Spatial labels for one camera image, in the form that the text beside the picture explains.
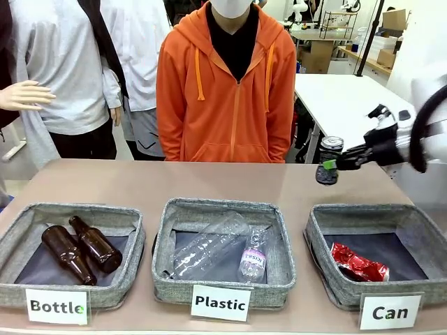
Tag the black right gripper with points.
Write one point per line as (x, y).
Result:
(382, 146)

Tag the black drink can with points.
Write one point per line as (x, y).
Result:
(330, 150)

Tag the crushed red soda can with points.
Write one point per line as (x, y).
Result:
(359, 263)

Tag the brown glass beer bottle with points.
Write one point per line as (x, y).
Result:
(68, 253)
(97, 246)

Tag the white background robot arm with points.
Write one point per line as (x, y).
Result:
(298, 10)

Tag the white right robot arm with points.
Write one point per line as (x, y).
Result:
(439, 139)

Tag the grey fabric can basket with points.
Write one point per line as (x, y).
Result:
(377, 214)

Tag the grey fabric plastic basket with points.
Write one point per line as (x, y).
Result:
(223, 206)

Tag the white Can label sign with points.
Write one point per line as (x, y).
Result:
(390, 312)

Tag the grey fabric bottle basket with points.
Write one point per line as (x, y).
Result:
(104, 293)

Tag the white table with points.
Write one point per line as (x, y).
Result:
(342, 94)

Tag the wooden-top workbench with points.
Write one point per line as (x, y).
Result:
(366, 61)

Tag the large cardboard box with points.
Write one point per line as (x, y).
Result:
(316, 57)

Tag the black pole stand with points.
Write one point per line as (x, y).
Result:
(370, 35)

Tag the person in orange hoodie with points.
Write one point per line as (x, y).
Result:
(227, 115)

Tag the small purple-label plastic bottle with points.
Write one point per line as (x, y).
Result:
(253, 260)

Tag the small cardboard box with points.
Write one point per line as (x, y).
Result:
(394, 19)

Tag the large clear plastic bottle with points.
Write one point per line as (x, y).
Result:
(209, 247)

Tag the white face mask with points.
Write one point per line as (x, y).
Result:
(232, 8)

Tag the white Plastic label sign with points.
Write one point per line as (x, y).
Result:
(221, 303)

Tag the mannequin with grey shorts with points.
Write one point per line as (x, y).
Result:
(143, 52)

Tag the mannequin with black trousers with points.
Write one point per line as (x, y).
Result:
(66, 70)

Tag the white Bottle label sign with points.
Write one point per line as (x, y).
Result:
(57, 307)

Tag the white desk foot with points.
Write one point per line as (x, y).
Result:
(14, 150)

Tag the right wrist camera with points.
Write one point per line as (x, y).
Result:
(382, 117)

